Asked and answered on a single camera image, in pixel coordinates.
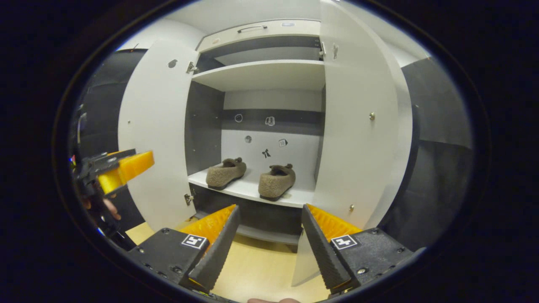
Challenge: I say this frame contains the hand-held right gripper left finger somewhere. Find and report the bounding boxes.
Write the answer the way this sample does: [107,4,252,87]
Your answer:
[126,204,241,294]

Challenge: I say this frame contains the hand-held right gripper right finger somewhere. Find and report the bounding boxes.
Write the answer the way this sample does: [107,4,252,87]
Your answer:
[301,204,415,295]

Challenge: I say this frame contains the white cabinet door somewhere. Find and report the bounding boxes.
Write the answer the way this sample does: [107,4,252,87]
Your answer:
[118,39,198,232]
[291,0,413,287]

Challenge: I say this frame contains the brown fuzzy shoe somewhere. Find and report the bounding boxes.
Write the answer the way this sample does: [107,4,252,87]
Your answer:
[205,157,247,191]
[258,163,296,202]

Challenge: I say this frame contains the white cabinet drawer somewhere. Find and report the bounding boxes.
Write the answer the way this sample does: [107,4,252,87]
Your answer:
[198,19,321,53]

